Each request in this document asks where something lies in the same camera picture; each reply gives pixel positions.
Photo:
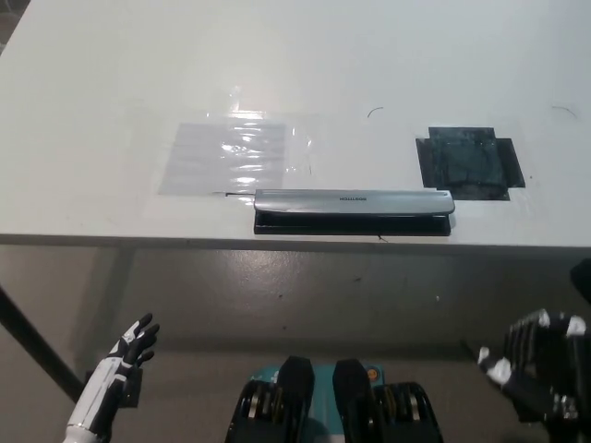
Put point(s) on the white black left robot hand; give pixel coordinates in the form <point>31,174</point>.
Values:
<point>99,383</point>

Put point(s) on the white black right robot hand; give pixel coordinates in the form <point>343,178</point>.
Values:
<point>542,364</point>

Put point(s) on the silver black paper hole puncher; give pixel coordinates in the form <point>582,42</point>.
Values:
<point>353,212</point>

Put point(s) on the black table leg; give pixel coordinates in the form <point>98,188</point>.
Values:
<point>39,337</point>

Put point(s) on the black taped square patch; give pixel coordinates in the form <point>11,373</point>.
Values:
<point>470,162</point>

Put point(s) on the clear plastic sheet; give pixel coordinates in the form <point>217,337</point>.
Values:
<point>228,157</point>

